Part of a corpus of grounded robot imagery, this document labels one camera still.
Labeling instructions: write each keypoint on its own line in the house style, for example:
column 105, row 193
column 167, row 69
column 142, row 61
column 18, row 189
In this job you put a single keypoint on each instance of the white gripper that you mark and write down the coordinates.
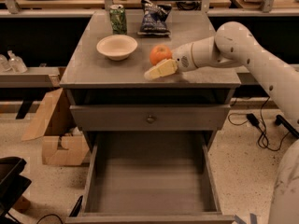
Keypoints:
column 183, row 58

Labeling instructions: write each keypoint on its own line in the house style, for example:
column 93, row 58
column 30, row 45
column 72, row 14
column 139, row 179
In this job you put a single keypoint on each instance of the orange fruit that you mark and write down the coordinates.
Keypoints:
column 158, row 53

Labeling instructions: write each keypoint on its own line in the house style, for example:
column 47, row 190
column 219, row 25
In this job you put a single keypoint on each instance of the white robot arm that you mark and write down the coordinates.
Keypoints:
column 234, row 43

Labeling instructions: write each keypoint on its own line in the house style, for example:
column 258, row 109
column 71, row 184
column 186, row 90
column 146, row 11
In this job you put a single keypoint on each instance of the grey drawer cabinet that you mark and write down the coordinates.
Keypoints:
column 120, row 96

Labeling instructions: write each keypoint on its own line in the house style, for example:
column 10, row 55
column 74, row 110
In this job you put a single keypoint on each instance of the grey middle drawer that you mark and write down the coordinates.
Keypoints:
column 149, row 117

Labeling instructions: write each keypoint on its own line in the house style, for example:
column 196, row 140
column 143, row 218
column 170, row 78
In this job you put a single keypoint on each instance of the open grey bottom drawer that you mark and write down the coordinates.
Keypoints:
column 150, row 178

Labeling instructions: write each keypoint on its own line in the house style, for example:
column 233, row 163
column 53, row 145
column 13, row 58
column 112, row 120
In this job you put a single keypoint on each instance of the blue chip bag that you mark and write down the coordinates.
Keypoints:
column 154, row 18

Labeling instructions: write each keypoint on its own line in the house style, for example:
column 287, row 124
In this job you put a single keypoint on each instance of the beige paper bowl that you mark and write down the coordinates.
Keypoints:
column 117, row 47

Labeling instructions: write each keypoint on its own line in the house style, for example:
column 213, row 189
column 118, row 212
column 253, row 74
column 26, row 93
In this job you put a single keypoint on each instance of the green soda can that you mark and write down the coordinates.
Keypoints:
column 118, row 19

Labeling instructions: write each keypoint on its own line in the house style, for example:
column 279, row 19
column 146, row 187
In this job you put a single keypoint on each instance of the brown cardboard box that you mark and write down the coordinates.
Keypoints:
column 54, row 124

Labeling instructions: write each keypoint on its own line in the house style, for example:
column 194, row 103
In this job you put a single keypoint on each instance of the clear plastic bottle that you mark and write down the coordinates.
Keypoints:
column 4, row 63
column 16, row 63

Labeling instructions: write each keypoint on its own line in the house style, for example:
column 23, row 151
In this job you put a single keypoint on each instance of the black chair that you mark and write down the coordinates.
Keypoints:
column 12, row 187

